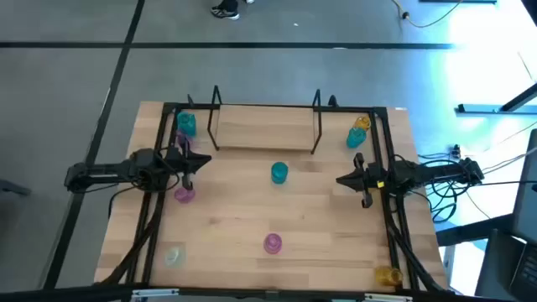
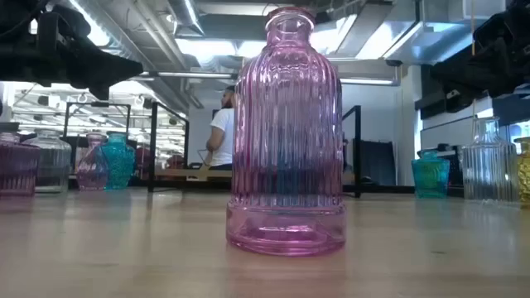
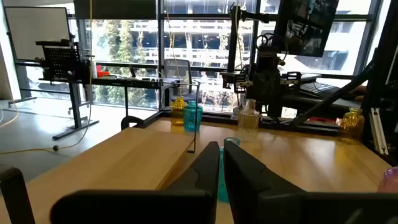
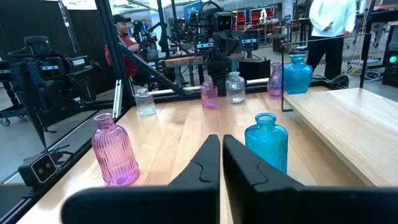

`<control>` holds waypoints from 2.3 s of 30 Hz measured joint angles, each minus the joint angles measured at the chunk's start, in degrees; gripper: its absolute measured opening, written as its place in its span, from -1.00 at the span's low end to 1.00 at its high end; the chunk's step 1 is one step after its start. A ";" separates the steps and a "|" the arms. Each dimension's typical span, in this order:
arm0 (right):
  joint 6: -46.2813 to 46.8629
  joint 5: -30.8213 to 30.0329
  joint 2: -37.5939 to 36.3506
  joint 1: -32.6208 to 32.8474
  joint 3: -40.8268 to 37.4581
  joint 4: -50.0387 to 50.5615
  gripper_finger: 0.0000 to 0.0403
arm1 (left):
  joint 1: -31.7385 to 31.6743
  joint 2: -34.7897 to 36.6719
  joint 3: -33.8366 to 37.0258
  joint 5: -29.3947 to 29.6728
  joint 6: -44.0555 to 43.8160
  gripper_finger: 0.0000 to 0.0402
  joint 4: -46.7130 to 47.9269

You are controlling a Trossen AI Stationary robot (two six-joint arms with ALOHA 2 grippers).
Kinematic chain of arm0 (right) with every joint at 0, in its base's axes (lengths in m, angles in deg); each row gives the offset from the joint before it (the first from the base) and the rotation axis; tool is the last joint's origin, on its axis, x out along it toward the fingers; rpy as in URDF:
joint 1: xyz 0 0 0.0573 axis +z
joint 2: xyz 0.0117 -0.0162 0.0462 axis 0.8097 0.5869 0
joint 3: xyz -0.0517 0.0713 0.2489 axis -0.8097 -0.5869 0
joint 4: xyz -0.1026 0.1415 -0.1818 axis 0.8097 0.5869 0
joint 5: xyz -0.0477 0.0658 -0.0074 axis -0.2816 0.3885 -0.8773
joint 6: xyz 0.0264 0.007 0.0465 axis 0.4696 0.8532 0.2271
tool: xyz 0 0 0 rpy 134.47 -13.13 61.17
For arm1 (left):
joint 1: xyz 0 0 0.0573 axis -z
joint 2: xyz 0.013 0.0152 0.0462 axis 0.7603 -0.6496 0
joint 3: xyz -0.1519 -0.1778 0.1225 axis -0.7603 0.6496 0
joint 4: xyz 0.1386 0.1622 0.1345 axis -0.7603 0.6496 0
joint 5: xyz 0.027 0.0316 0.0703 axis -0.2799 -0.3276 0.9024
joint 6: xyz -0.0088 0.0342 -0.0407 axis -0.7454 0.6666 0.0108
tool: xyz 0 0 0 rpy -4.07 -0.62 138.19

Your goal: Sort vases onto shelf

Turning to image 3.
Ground yellow embossed glass vase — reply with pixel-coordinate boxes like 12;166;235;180
341;107;366;141

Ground whiteboard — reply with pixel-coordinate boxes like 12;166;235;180
3;5;72;62

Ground person's hand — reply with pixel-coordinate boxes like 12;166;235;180
347;85;368;101

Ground black keyboard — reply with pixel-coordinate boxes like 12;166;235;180
298;81;341;100

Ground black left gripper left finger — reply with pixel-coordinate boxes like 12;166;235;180
50;141;221;224

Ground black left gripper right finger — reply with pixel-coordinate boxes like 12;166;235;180
223;139;398;224

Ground clear ribbed narrow-neck vase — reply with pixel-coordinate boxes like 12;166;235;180
238;98;261;141

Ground black computer monitor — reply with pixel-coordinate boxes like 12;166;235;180
272;0;340;58

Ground black table clamp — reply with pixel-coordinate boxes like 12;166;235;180
120;114;146;131

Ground black monitor stand pole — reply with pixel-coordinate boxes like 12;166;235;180
226;2;271;74

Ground tall pink ribbed bottle vase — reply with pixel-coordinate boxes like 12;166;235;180
377;166;398;194

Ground red object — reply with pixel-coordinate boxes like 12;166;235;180
96;64;111;78

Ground dark grey desk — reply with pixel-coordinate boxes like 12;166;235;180
279;73;368;113

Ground blue plastic cups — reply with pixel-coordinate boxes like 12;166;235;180
182;100;203;132

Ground black office chair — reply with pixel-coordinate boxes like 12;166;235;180
162;58;205;105

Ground silver aluminium bracket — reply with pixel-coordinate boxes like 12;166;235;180
369;107;390;156

